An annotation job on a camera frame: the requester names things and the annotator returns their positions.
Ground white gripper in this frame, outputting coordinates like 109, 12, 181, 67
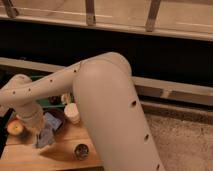
20, 111, 45, 135

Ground grey blue towel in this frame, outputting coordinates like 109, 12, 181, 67
35, 128, 54, 148

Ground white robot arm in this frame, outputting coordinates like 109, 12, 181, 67
0, 52, 165, 171

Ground dark brown bowl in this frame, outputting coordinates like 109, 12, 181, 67
44, 108, 65, 134

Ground green plastic tray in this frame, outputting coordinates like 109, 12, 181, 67
38, 96, 63, 108

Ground red yellow apple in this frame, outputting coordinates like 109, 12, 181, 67
7, 120, 24, 136

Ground blue sponge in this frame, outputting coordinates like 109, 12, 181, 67
45, 112, 62, 131

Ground dark grape bunch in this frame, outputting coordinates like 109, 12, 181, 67
48, 96, 61, 104

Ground wooden table board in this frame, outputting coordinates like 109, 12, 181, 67
0, 119, 102, 171

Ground white cylindrical cup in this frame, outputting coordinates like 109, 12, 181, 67
64, 103, 80, 124

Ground small metal cup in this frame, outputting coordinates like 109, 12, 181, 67
74, 144, 89, 160

